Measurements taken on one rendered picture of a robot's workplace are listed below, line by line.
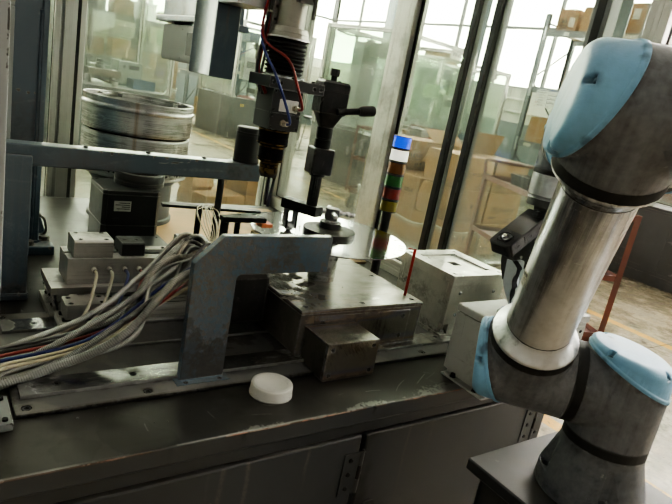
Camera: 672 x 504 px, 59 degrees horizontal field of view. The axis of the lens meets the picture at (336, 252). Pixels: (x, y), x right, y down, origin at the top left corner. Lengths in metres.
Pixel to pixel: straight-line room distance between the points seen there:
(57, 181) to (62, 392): 1.24
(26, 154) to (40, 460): 0.58
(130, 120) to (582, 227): 1.27
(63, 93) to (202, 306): 1.24
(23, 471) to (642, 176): 0.74
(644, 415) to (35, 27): 1.34
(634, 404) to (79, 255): 0.94
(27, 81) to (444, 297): 1.02
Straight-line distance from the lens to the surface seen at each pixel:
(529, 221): 1.09
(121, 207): 1.43
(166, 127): 1.71
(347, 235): 1.21
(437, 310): 1.35
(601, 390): 0.88
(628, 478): 0.95
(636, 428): 0.91
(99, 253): 1.19
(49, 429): 0.90
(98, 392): 0.96
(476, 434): 1.32
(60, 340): 1.00
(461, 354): 1.16
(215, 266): 0.93
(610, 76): 0.59
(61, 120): 2.07
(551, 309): 0.76
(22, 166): 1.20
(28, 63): 1.48
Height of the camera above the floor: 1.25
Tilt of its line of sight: 15 degrees down
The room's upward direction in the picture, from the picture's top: 11 degrees clockwise
